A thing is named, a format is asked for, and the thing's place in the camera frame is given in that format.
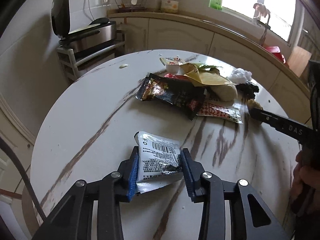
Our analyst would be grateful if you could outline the black cable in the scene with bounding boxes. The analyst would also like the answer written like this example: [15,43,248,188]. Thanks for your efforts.
[0,137,48,223]

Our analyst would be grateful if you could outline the black silver rice cooker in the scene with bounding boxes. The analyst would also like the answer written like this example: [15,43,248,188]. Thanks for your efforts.
[51,0,117,53]

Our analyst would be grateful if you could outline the yellow gold snack bag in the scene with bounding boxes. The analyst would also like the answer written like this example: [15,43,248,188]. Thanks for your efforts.
[180,63,234,87]

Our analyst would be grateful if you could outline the red plastic basin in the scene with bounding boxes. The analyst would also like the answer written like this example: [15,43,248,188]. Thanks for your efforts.
[264,46,286,64]

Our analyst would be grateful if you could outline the clear crinkled plastic wrap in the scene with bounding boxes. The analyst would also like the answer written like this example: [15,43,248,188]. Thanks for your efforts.
[228,68,252,85]

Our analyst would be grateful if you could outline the silver barcode packet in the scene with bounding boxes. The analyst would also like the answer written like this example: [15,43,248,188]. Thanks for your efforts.
[135,131,183,194]

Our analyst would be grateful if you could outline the glass jar with label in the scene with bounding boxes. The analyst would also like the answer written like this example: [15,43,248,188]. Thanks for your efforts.
[160,0,179,14]

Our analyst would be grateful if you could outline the kitchen window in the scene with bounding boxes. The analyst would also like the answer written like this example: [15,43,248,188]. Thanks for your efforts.
[209,0,304,45]

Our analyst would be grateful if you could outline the brown food lump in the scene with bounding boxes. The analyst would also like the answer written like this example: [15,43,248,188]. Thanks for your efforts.
[247,99,263,125]

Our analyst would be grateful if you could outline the cloth on faucet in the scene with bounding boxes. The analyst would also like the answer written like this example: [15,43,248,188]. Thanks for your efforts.
[253,2,270,18]

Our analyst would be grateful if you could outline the garlic clove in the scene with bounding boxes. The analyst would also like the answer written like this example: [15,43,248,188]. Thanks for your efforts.
[119,64,129,69]

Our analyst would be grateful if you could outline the person's right hand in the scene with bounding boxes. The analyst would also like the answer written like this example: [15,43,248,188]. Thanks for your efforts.
[290,150,319,200]

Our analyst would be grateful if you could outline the metal kitchen faucet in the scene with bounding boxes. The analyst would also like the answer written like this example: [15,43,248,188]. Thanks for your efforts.
[253,13,271,46]

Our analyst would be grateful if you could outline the green dish soap bottle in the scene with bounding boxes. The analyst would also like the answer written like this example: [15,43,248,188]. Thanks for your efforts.
[210,0,222,10]

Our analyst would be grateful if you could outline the red snack wrapper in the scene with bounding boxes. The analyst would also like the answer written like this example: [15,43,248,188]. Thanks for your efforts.
[164,73,190,82]

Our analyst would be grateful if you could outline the white door with handle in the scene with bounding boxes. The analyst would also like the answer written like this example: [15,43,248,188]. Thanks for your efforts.
[1,98,39,235]

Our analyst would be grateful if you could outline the red white checkered sachet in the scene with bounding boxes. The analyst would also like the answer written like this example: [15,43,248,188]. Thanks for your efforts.
[197,102,242,124]

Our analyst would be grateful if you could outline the black glossy snack bag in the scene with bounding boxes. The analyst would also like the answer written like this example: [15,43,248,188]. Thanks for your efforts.
[136,73,206,120]

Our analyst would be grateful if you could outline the wooden cutting board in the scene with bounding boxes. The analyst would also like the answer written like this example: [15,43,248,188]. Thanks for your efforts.
[287,46,312,77]

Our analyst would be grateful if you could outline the green snack wrapper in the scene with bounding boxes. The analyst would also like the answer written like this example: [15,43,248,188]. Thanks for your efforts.
[193,63,220,73]

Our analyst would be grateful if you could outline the black plastic bag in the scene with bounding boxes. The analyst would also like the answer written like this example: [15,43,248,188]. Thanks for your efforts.
[236,81,259,100]

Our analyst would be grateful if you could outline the white steamed bun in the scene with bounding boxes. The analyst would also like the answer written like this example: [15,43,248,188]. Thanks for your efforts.
[210,85,238,101]

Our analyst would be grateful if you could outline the cream base cabinets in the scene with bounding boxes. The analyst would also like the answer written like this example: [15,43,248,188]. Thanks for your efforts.
[108,12,311,125]

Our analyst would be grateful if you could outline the grey metal shelf rack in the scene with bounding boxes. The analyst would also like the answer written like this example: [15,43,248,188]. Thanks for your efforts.
[56,30,126,84]

